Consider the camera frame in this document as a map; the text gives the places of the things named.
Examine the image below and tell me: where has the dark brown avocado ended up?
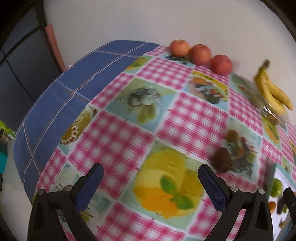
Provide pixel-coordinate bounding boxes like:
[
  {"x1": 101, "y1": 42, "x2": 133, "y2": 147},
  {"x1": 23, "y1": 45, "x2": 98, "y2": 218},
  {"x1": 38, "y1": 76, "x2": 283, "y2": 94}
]
[{"x1": 211, "y1": 147, "x2": 232, "y2": 173}]

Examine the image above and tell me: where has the brown kiwi fruit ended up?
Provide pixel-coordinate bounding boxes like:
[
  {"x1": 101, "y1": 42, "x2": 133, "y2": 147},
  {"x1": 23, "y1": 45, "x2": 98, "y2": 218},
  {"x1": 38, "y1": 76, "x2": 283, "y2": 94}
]
[{"x1": 225, "y1": 130, "x2": 239, "y2": 143}]

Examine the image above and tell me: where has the green apple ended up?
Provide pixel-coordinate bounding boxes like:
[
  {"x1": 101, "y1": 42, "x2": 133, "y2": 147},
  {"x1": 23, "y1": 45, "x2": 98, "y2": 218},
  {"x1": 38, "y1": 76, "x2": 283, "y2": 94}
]
[{"x1": 270, "y1": 178, "x2": 282, "y2": 198}]

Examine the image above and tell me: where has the orange tangerine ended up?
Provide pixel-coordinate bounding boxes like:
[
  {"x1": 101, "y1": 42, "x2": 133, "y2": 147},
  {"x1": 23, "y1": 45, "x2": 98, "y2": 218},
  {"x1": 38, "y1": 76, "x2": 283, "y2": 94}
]
[{"x1": 268, "y1": 201, "x2": 276, "y2": 214}]

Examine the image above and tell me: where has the white foam tray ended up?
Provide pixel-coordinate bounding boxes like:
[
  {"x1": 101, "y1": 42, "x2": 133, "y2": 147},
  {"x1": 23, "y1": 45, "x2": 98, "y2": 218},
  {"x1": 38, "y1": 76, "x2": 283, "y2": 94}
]
[{"x1": 266, "y1": 163, "x2": 295, "y2": 240}]

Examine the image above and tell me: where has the clear plastic container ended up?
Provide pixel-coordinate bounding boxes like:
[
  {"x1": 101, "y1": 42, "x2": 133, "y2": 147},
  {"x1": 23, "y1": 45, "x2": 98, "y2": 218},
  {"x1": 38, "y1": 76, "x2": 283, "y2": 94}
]
[{"x1": 250, "y1": 84, "x2": 290, "y2": 125}]

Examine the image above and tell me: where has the yellow banana bunch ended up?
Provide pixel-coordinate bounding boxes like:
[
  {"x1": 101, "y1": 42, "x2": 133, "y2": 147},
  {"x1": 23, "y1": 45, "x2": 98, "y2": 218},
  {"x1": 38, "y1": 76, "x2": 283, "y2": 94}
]
[{"x1": 254, "y1": 59, "x2": 293, "y2": 115}]

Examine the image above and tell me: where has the blue plaid tablecloth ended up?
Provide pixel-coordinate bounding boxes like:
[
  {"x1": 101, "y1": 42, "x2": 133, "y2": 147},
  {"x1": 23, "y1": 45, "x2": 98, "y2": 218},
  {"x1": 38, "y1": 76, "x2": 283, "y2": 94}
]
[{"x1": 13, "y1": 40, "x2": 158, "y2": 200}]

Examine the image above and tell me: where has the pink checkered fruit tablecloth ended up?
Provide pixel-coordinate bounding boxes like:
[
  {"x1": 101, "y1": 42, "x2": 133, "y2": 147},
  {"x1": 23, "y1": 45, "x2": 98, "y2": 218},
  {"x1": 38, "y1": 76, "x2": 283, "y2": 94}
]
[{"x1": 37, "y1": 46, "x2": 295, "y2": 240}]

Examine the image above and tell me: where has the right red apple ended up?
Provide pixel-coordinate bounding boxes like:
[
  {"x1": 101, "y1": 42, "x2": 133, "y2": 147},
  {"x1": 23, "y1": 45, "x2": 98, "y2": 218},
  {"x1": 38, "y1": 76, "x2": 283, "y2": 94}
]
[{"x1": 210, "y1": 55, "x2": 232, "y2": 76}]

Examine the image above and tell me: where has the red apple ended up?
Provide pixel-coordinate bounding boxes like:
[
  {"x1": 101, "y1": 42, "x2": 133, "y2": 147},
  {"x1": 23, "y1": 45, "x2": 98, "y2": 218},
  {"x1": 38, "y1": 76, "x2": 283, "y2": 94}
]
[
  {"x1": 210, "y1": 55, "x2": 232, "y2": 76},
  {"x1": 169, "y1": 40, "x2": 190, "y2": 57},
  {"x1": 189, "y1": 44, "x2": 211, "y2": 66}
]

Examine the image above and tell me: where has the middle red apple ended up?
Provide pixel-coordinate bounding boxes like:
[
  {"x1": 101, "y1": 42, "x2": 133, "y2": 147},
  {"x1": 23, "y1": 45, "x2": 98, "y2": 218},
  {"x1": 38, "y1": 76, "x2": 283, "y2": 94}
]
[{"x1": 189, "y1": 44, "x2": 211, "y2": 66}]

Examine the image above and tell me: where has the left red apple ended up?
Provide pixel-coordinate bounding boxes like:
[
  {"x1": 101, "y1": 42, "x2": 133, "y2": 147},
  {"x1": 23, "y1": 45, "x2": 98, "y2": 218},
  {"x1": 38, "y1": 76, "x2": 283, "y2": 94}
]
[{"x1": 169, "y1": 40, "x2": 190, "y2": 57}]

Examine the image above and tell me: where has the pink door frame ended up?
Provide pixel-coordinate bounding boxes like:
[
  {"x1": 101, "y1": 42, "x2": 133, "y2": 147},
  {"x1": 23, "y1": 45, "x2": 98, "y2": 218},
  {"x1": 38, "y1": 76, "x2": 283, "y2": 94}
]
[{"x1": 45, "y1": 24, "x2": 67, "y2": 72}]

